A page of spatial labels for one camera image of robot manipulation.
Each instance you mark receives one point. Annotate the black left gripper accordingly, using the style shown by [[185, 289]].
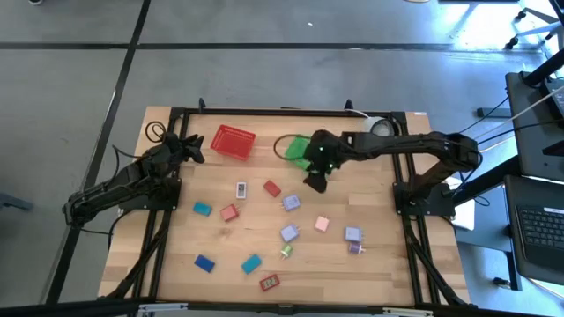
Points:
[[177, 149]]

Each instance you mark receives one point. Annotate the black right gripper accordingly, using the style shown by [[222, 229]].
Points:
[[326, 154]]

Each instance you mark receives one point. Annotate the periwinkle multi-port charger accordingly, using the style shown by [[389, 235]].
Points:
[[289, 233], [353, 234], [291, 203]]

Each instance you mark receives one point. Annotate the pink wall charger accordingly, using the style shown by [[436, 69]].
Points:
[[322, 224]]

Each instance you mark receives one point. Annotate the red rectangular box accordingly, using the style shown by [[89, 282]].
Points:
[[272, 188]]

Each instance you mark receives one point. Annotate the teal rectangular box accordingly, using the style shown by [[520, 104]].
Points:
[[202, 209], [251, 264]]

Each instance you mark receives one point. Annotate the red wall charger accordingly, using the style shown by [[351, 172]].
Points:
[[229, 213]]

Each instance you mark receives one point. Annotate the green and white charger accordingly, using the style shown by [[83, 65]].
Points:
[[287, 251]]

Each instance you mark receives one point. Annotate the small purple wall charger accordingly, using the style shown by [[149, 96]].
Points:
[[355, 248]]

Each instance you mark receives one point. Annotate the red digital timer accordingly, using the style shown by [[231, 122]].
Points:
[[269, 282]]

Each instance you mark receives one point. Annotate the blue rectangular box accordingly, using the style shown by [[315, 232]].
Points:
[[204, 263]]

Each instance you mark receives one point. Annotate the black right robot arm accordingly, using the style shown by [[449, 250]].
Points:
[[418, 142]]

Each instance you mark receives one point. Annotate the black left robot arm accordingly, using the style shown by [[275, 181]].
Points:
[[106, 189]]

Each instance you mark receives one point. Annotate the office chair base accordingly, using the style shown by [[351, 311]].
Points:
[[537, 31]]

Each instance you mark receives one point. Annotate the red plastic basket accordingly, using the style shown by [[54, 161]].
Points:
[[233, 142]]

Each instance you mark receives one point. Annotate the green plastic basket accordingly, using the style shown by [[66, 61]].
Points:
[[296, 149]]

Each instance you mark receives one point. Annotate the white spot lamp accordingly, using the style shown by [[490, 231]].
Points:
[[378, 127]]

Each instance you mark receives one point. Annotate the white paper sheet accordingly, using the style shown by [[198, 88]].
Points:
[[465, 216]]

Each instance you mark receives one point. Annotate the black laptop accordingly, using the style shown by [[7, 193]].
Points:
[[542, 229]]

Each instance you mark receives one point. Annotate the black diagonal pole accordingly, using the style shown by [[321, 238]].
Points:
[[544, 67]]

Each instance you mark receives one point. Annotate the black aluminium table frame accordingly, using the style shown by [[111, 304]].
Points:
[[273, 113]]

